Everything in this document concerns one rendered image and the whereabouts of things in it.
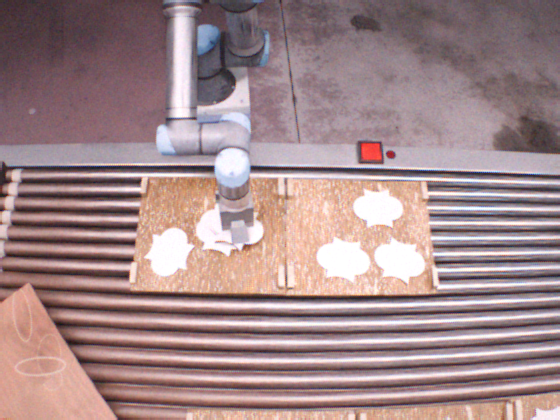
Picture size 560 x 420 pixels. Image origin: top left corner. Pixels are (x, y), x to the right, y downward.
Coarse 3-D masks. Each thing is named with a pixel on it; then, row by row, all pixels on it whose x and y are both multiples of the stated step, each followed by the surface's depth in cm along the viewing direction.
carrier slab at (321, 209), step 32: (320, 192) 157; (352, 192) 157; (416, 192) 158; (288, 224) 152; (320, 224) 152; (352, 224) 152; (416, 224) 153; (288, 256) 147; (320, 288) 143; (352, 288) 143; (384, 288) 143; (416, 288) 144
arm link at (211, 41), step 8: (200, 32) 161; (208, 32) 160; (216, 32) 159; (224, 32) 162; (200, 40) 159; (208, 40) 158; (216, 40) 159; (224, 40) 160; (200, 48) 158; (208, 48) 158; (216, 48) 160; (224, 48) 160; (200, 56) 160; (208, 56) 161; (216, 56) 161; (224, 56) 161; (200, 64) 163; (208, 64) 163; (216, 64) 164; (224, 64) 164; (200, 72) 166; (208, 72) 167; (216, 72) 169
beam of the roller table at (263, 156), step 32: (0, 160) 161; (32, 160) 162; (64, 160) 162; (96, 160) 162; (128, 160) 162; (160, 160) 163; (192, 160) 163; (256, 160) 164; (288, 160) 164; (320, 160) 164; (352, 160) 165; (384, 160) 165; (416, 160) 166; (448, 160) 166; (480, 160) 167; (512, 160) 167; (544, 160) 168
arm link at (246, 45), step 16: (208, 0) 123; (224, 0) 123; (240, 0) 123; (256, 0) 124; (240, 16) 135; (256, 16) 141; (240, 32) 144; (256, 32) 149; (240, 48) 156; (256, 48) 157; (240, 64) 164; (256, 64) 164
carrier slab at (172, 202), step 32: (160, 192) 155; (192, 192) 155; (256, 192) 156; (160, 224) 150; (192, 224) 151; (192, 256) 146; (224, 256) 146; (256, 256) 147; (160, 288) 141; (192, 288) 142; (224, 288) 142; (256, 288) 143
